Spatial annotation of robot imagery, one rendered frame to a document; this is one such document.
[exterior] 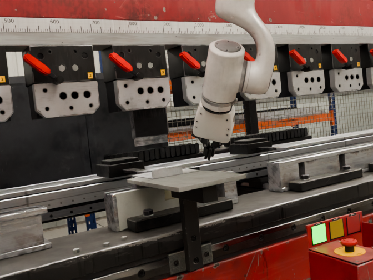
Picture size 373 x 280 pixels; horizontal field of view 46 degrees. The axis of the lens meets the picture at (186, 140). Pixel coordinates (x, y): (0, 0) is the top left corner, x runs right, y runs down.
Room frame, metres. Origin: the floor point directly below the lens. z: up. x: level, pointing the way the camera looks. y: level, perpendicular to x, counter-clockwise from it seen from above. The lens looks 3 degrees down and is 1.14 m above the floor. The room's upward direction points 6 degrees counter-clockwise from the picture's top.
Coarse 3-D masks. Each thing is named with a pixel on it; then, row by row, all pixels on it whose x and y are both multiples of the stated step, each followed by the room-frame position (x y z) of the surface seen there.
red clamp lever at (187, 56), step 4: (184, 52) 1.17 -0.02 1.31; (180, 56) 1.18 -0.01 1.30; (184, 56) 1.18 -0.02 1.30; (188, 56) 1.18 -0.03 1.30; (184, 60) 1.19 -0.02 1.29; (188, 60) 1.18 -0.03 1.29; (192, 60) 1.18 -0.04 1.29; (188, 64) 1.20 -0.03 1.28; (192, 64) 1.19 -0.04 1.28; (196, 64) 1.19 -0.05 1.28; (196, 68) 1.20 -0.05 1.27; (200, 68) 1.20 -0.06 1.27; (200, 72) 1.21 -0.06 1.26; (204, 72) 1.20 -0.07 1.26; (200, 76) 1.22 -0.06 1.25
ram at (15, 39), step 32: (0, 0) 0.98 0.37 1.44; (32, 0) 1.02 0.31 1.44; (64, 0) 1.06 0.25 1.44; (96, 0) 1.10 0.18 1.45; (128, 0) 1.14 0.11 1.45; (160, 0) 1.19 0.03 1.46; (192, 0) 1.24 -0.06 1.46; (256, 0) 1.37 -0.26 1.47; (288, 0) 1.43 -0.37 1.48; (320, 0) 1.51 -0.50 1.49; (352, 0) 1.60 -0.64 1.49; (0, 32) 0.98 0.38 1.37; (32, 32) 1.01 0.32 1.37; (64, 32) 1.05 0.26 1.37
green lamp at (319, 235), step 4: (324, 224) 1.13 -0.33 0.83; (312, 228) 1.11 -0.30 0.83; (316, 228) 1.12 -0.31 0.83; (320, 228) 1.12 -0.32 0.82; (324, 228) 1.13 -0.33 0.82; (312, 232) 1.11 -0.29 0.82; (316, 232) 1.12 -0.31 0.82; (320, 232) 1.12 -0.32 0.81; (324, 232) 1.13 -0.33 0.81; (312, 236) 1.11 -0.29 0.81; (316, 236) 1.12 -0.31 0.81; (320, 236) 1.12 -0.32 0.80; (324, 236) 1.13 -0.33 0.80; (316, 240) 1.12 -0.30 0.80; (320, 240) 1.12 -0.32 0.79; (324, 240) 1.13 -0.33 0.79
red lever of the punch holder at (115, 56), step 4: (112, 56) 1.07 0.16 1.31; (116, 56) 1.07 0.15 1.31; (112, 60) 1.08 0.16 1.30; (116, 60) 1.07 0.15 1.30; (120, 60) 1.08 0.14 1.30; (124, 60) 1.09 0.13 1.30; (116, 64) 1.09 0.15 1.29; (120, 64) 1.08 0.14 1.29; (124, 64) 1.08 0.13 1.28; (128, 64) 1.09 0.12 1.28; (124, 68) 1.09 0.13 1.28; (128, 68) 1.09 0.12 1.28; (132, 68) 1.09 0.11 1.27; (132, 72) 1.10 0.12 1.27; (136, 72) 1.10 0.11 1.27; (140, 72) 1.10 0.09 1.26; (136, 76) 1.10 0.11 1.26; (140, 76) 1.10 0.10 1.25; (136, 80) 1.11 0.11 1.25
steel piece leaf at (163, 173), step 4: (164, 168) 1.10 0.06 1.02; (168, 168) 1.10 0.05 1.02; (172, 168) 1.11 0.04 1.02; (176, 168) 1.12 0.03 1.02; (180, 168) 1.12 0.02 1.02; (152, 172) 1.08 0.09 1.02; (156, 172) 1.09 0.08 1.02; (160, 172) 1.09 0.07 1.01; (164, 172) 1.10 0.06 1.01; (168, 172) 1.10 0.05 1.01; (172, 172) 1.11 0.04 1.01; (176, 172) 1.12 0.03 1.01; (180, 172) 1.12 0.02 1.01; (136, 176) 1.17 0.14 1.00; (140, 176) 1.15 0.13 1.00; (144, 176) 1.14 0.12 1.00; (148, 176) 1.14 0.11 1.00; (152, 176) 1.13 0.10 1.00; (156, 176) 1.09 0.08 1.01; (160, 176) 1.09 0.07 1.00; (164, 176) 1.10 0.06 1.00; (168, 176) 1.10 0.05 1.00
